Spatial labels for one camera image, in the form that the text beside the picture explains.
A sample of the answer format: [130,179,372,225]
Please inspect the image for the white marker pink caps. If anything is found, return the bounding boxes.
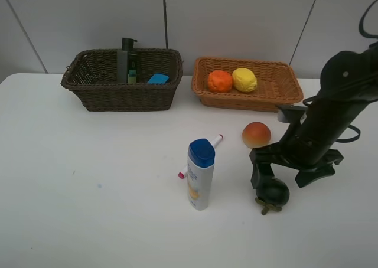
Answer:
[178,134,224,179]

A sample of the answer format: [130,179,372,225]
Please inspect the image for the red-orange peach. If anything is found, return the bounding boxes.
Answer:
[242,122,271,149]

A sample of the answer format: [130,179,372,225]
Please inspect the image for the black felt whiteboard eraser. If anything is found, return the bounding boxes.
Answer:
[147,73,170,84]

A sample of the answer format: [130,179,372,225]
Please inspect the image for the dark green pump bottle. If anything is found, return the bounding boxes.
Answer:
[116,38,138,84]

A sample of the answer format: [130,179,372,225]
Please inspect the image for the dark brown wicker basket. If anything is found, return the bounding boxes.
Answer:
[61,48,183,112]

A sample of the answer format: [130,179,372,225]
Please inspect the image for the white blue-capped shampoo bottle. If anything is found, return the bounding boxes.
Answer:
[187,138,216,211]

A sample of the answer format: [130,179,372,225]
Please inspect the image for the yellow lemon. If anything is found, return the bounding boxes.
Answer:
[232,68,258,93]

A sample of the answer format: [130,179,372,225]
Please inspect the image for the orange wicker basket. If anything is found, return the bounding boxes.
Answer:
[191,57,304,112]

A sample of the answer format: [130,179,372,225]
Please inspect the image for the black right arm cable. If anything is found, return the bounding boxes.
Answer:
[303,0,378,143]

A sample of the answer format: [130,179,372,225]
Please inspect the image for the dark mangosteen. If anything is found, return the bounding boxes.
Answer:
[255,177,290,215]

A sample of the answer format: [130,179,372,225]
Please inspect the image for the orange tangerine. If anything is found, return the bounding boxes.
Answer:
[207,70,233,93]

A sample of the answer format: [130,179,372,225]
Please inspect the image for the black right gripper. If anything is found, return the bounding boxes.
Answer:
[250,102,366,198]

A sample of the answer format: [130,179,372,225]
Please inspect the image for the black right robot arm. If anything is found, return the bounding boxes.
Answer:
[250,44,377,207]

